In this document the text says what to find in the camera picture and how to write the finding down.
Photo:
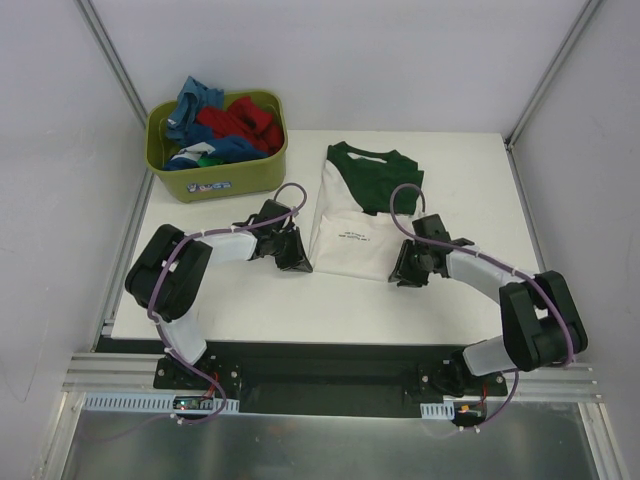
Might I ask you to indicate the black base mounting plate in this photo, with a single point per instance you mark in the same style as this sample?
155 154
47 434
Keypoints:
321 379

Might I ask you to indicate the left aluminium frame post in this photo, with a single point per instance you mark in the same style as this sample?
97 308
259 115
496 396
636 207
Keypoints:
95 24

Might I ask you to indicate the aluminium front rail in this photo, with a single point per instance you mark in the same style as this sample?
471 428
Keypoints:
134 373

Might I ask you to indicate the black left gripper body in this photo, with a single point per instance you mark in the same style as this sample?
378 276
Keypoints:
291 248

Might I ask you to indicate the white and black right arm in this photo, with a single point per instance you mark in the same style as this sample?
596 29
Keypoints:
541 325

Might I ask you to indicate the aluminium frame post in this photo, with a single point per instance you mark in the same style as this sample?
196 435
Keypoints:
95 24
576 31

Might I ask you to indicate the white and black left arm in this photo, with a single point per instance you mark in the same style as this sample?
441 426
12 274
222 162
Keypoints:
165 279

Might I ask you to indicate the right aluminium frame post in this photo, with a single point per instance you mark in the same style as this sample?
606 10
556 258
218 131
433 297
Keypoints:
576 31

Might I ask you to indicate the blue t-shirt in bin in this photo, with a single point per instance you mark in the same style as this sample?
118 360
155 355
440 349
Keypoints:
196 140

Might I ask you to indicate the red t-shirt in bin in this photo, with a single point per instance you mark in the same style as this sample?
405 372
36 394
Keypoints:
243 119

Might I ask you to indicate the white left cable duct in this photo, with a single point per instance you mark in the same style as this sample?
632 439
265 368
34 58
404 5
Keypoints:
158 403

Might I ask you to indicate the white green-sleeved Charlie Brown shirt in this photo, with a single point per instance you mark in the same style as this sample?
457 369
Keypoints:
353 232

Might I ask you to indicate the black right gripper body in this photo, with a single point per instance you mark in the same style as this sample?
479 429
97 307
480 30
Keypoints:
406 263

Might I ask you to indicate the white right cable duct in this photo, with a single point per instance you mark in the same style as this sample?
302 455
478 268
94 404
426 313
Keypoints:
452 410

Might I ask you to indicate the white cable duct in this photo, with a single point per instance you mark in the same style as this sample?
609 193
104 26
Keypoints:
158 403
452 410

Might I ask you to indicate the bright green cloth in bin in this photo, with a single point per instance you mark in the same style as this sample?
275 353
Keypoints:
209 161

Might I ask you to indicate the olive green plastic bin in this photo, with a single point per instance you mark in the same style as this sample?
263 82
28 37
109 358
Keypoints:
211 182

